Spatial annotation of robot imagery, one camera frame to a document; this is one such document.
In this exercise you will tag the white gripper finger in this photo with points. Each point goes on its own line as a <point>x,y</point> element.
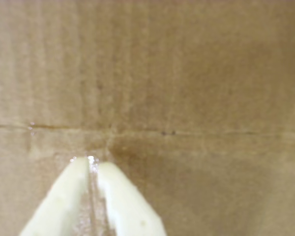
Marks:
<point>127,209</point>
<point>61,201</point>

